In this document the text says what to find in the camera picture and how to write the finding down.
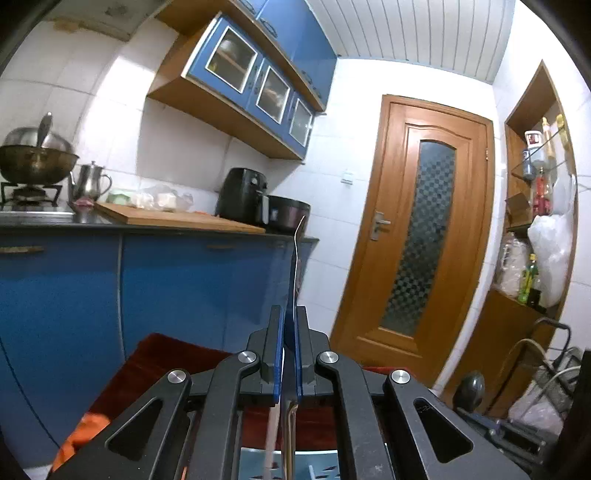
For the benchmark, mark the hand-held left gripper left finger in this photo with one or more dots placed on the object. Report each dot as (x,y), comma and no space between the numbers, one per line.
(277,355)

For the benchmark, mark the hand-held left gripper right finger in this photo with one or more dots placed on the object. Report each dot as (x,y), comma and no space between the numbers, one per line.
(300,355)

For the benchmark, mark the light blue utensil holder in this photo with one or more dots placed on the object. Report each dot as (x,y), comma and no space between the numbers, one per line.
(318,466)

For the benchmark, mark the white chopstick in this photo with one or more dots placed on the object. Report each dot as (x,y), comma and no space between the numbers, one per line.
(272,443)

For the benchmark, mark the blue base cabinets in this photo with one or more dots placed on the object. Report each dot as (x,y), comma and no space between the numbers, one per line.
(175,286)

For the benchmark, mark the red printed blanket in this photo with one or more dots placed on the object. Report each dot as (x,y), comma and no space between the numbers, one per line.
(152,364)

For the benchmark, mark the dark rice cooker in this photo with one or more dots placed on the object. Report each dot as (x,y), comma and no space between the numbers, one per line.
(286,212)

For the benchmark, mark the black air fryer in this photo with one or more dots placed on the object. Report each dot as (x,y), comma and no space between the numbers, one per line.
(238,194)

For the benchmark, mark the wooden cutting board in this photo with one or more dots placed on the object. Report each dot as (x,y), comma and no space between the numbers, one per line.
(175,219)

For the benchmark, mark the dark round knob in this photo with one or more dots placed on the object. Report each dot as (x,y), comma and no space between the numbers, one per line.
(470,390)

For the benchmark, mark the clear plastic food bag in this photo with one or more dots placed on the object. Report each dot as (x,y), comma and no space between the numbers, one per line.
(161,198)

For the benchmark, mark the wooden door with glass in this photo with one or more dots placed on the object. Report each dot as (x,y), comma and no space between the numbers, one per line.
(397,161)

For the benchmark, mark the green bowl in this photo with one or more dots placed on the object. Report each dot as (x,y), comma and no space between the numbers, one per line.
(117,197)

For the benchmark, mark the clear bag of noodles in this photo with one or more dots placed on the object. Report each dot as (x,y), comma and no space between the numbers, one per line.
(512,267)

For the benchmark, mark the green glass bottle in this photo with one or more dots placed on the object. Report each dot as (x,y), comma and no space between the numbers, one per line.
(528,281)

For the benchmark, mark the small metal cup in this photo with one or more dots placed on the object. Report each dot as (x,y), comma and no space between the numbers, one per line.
(84,212)

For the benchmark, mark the metal kettle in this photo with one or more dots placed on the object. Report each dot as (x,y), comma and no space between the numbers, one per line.
(90,184)

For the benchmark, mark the brown cardboard box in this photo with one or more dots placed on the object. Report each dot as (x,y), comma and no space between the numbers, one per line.
(517,207)

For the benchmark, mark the white plastic bag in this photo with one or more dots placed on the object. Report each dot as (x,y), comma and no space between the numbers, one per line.
(549,249)

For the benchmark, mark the red sauce bottle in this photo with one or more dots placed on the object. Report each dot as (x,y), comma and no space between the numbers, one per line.
(541,194)

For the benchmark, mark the gas stove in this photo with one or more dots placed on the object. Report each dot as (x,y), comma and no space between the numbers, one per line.
(27,201)

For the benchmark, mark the metal wok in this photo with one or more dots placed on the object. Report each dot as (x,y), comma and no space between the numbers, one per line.
(32,164)

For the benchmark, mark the blue upper cabinets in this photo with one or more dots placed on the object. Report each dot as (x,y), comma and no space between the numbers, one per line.
(304,41)

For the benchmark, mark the white jar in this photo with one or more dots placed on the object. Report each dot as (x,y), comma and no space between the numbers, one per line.
(533,138)

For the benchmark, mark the metal wok lid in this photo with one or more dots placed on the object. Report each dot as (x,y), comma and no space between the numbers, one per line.
(23,136)

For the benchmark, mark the wooden alcove shelf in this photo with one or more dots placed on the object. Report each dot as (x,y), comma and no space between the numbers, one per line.
(531,101)

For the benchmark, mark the range hood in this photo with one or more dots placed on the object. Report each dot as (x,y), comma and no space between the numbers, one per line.
(106,18)

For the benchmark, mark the white wall switch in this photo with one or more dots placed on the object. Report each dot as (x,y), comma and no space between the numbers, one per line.
(346,177)

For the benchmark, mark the blue glass-door wall cabinet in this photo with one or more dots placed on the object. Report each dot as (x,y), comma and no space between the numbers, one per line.
(198,64)

